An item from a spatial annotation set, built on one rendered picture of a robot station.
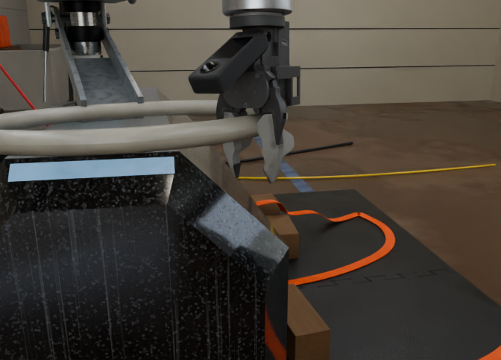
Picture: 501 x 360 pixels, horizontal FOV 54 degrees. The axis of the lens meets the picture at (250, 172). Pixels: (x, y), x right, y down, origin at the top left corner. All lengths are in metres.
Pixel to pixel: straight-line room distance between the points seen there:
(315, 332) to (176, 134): 1.13
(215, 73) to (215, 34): 5.80
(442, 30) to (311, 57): 1.88
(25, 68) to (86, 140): 3.65
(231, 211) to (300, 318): 0.72
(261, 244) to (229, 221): 0.09
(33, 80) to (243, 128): 3.65
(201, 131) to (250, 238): 0.49
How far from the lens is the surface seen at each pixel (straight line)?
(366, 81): 6.95
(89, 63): 1.31
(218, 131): 0.59
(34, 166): 1.01
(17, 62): 4.22
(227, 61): 0.58
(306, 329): 1.61
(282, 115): 0.61
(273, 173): 0.64
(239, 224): 1.02
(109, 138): 0.56
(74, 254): 0.98
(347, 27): 6.79
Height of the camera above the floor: 1.05
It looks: 17 degrees down
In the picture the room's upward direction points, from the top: straight up
